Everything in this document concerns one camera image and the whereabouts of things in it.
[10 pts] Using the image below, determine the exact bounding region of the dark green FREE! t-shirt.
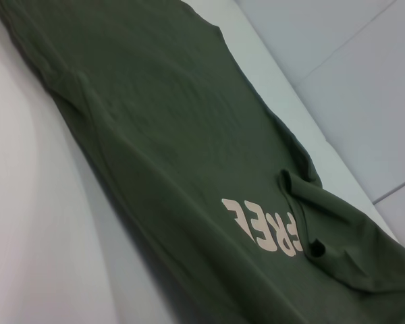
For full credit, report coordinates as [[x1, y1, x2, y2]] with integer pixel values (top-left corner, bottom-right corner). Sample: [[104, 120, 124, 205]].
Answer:
[[0, 0, 405, 324]]

